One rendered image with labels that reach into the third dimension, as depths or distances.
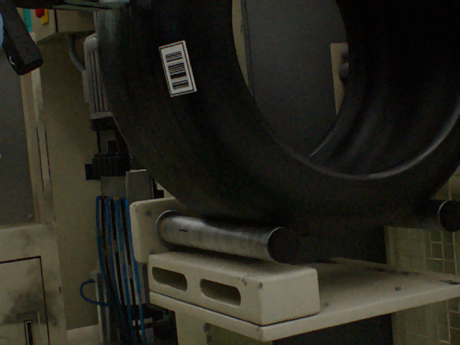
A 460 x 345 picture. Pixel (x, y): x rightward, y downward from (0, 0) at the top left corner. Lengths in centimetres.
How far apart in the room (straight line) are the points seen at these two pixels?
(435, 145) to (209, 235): 33
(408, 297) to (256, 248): 23
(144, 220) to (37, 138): 39
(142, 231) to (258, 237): 31
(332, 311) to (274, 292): 10
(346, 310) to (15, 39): 53
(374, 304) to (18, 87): 87
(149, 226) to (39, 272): 38
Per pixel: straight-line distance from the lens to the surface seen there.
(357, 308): 115
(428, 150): 119
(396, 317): 169
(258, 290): 106
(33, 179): 173
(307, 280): 110
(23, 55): 104
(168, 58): 102
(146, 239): 136
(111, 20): 116
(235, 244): 114
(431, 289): 123
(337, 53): 173
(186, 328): 153
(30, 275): 168
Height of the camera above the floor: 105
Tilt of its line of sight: 3 degrees down
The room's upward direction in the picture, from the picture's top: 5 degrees counter-clockwise
